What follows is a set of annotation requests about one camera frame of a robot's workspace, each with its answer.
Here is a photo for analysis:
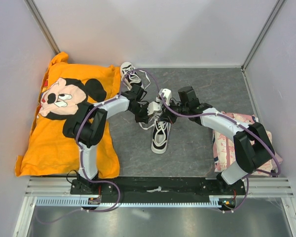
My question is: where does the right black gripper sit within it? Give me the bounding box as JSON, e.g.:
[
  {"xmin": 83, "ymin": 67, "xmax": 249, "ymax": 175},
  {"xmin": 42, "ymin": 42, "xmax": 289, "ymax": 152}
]
[{"xmin": 158, "ymin": 98, "xmax": 188, "ymax": 124}]

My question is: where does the black white sneaker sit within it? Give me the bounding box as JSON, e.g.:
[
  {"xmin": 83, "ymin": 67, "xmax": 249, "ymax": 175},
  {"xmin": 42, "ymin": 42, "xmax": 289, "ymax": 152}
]
[
  {"xmin": 139, "ymin": 115, "xmax": 171, "ymax": 154},
  {"xmin": 120, "ymin": 62, "xmax": 151, "ymax": 90}
]

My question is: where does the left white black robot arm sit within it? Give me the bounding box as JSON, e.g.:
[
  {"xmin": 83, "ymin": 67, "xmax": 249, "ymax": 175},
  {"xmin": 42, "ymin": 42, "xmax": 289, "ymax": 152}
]
[{"xmin": 63, "ymin": 85, "xmax": 149, "ymax": 194}]

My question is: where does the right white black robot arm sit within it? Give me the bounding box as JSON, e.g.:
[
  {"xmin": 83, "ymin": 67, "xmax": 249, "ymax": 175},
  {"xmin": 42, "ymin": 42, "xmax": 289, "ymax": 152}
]
[{"xmin": 159, "ymin": 86, "xmax": 278, "ymax": 195}]

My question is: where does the pink printed cloth bag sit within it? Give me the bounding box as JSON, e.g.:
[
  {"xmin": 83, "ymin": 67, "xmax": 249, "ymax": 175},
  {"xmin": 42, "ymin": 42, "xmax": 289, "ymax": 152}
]
[{"xmin": 213, "ymin": 112, "xmax": 283, "ymax": 176}]

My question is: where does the white tape scrap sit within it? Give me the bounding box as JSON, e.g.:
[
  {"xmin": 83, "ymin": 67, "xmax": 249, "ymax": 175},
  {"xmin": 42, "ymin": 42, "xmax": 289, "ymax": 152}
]
[{"xmin": 147, "ymin": 186, "xmax": 169, "ymax": 193}]

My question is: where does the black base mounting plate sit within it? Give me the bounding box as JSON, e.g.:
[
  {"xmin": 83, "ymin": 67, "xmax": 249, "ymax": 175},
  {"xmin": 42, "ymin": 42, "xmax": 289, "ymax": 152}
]
[{"xmin": 70, "ymin": 176, "xmax": 246, "ymax": 203}]

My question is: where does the orange cartoon mouse cloth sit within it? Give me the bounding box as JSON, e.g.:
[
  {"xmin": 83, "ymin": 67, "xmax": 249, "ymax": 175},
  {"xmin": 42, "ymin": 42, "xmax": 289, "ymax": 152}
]
[{"xmin": 14, "ymin": 52, "xmax": 121, "ymax": 177}]

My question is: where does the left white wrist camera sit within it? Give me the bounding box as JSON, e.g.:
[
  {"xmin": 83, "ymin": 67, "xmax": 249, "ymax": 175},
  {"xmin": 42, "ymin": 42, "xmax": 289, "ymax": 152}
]
[{"xmin": 147, "ymin": 101, "xmax": 161, "ymax": 116}]

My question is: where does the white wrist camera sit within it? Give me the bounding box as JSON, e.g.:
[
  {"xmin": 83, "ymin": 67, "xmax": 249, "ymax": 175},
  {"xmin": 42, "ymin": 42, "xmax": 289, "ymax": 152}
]
[
  {"xmin": 156, "ymin": 88, "xmax": 172, "ymax": 106},
  {"xmin": 147, "ymin": 101, "xmax": 161, "ymax": 116}
]

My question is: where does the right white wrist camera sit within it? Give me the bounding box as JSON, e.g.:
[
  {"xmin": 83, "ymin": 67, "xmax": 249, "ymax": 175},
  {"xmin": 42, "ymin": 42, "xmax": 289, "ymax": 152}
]
[{"xmin": 156, "ymin": 88, "xmax": 172, "ymax": 106}]

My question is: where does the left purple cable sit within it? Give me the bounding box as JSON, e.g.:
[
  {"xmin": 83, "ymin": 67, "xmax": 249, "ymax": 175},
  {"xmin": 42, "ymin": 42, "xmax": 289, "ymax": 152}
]
[{"xmin": 34, "ymin": 68, "xmax": 163, "ymax": 224}]

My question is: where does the purple cable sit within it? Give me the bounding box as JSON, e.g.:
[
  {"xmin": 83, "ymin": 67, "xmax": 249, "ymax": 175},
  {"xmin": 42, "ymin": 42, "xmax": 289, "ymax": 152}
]
[
  {"xmin": 34, "ymin": 68, "xmax": 163, "ymax": 224},
  {"xmin": 159, "ymin": 92, "xmax": 282, "ymax": 213}
]

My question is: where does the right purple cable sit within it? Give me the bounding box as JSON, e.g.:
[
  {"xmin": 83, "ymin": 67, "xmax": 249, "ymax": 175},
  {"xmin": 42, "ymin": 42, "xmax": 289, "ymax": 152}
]
[{"xmin": 159, "ymin": 92, "xmax": 282, "ymax": 213}]

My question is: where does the grey slotted cable duct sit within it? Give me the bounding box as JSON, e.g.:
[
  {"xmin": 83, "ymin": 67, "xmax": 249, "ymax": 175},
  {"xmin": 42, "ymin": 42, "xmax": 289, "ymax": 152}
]
[{"xmin": 36, "ymin": 197, "xmax": 232, "ymax": 208}]

